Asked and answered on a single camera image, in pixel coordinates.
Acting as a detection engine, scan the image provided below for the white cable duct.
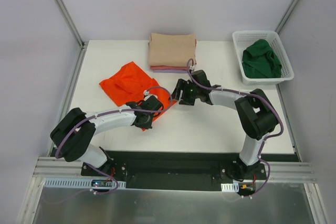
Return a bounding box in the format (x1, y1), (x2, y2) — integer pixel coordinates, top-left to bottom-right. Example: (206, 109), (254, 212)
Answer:
(44, 178), (127, 190)
(220, 183), (239, 193)

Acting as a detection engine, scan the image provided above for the white plastic basket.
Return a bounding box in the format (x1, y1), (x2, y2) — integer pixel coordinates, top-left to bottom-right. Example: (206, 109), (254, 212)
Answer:
(232, 30), (294, 86)

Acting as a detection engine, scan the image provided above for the folded pink t-shirt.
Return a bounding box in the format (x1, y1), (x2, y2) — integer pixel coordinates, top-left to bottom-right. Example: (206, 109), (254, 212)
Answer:
(150, 66), (190, 70)

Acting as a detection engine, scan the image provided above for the green t-shirt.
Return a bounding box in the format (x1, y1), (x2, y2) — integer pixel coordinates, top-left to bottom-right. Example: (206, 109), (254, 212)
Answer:
(242, 39), (282, 79)

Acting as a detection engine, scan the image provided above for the left aluminium frame post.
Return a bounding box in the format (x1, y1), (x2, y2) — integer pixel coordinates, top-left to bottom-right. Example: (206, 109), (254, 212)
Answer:
(39, 0), (89, 49)

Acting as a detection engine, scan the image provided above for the left white cable duct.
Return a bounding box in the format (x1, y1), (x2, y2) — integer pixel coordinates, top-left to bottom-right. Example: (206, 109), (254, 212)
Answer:
(44, 178), (127, 190)

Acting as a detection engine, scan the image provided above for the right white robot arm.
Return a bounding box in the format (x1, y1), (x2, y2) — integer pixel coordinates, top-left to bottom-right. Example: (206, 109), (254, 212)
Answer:
(171, 70), (282, 179)

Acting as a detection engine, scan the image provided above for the orange t-shirt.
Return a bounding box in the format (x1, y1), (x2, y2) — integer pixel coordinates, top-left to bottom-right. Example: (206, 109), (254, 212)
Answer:
(99, 61), (175, 126)

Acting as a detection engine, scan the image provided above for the folded purple t-shirt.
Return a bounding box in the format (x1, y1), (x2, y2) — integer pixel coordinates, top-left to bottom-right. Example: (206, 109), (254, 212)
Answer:
(153, 69), (187, 73)

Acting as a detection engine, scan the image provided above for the right white cable duct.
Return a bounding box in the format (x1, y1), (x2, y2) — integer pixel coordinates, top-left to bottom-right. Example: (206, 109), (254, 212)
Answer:
(220, 183), (239, 193)

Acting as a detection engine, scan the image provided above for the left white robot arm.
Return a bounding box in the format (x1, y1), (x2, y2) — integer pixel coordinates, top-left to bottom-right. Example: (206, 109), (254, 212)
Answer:
(50, 95), (164, 176)

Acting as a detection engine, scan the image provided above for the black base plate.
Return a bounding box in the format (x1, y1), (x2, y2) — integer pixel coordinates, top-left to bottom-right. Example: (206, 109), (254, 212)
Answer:
(80, 150), (274, 190)

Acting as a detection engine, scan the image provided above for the right aluminium frame post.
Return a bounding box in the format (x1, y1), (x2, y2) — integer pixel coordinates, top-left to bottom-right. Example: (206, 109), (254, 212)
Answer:
(275, 0), (301, 34)

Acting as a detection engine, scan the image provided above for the aluminium frame post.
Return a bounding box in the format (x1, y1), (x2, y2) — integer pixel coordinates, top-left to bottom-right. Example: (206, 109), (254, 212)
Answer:
(39, 0), (89, 49)
(275, 0), (301, 34)

